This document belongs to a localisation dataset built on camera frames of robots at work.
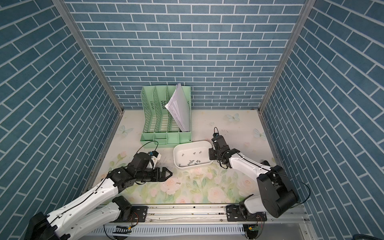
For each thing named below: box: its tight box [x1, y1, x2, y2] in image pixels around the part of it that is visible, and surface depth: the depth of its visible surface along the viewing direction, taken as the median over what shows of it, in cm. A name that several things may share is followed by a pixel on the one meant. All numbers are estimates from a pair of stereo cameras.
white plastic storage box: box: [173, 140, 214, 169], surface depth 97 cm
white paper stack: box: [165, 83, 191, 132], surface depth 95 cm
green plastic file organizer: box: [140, 85, 192, 149], surface depth 105 cm
